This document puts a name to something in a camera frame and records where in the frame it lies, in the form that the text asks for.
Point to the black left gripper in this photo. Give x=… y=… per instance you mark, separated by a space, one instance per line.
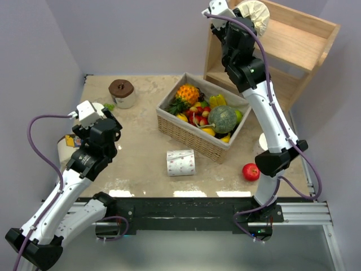
x=83 y=132

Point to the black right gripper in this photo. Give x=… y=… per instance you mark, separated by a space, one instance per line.
x=220 y=32

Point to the paper roll edge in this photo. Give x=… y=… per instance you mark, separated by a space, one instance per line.
x=67 y=145

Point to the brown-topped paper roll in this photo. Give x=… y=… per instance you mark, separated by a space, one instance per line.
x=122 y=93

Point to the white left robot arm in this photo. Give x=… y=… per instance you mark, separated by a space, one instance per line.
x=42 y=238

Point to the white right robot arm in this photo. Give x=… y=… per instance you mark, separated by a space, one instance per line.
x=251 y=77

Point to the wooden shelf unit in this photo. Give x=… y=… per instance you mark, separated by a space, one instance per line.
x=300 y=40

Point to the floral paper roll back left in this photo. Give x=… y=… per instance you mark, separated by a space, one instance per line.
x=98 y=107

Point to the green grape bunch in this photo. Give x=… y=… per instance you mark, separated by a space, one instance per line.
x=110 y=107

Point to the yellow toy banana bunch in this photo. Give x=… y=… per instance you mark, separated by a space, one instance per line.
x=217 y=100

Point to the dark purple toy grapes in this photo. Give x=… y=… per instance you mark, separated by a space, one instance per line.
x=201 y=97

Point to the green toy apple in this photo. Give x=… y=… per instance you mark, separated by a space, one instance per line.
x=239 y=116

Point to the orange toy pineapple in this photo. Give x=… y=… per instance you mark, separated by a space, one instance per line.
x=186 y=96

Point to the green netted toy melon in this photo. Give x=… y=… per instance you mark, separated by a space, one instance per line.
x=222 y=119

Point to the floral paper roll lying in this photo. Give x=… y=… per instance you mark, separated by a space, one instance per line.
x=180 y=163

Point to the yellow toy lemon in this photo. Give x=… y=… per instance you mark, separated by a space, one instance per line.
x=182 y=117

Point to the floral paper roll right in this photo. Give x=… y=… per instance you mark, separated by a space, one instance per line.
x=260 y=145

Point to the wicker basket with liner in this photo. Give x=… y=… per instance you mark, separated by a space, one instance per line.
x=191 y=136

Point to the red toy apple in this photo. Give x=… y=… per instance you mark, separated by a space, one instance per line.
x=250 y=172

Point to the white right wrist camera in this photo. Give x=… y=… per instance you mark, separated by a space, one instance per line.
x=216 y=9

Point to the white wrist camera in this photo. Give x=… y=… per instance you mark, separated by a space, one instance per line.
x=216 y=9
x=86 y=114

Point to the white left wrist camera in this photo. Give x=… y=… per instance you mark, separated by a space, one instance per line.
x=86 y=114

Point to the black aluminium base frame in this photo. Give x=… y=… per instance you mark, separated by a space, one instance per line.
x=237 y=215

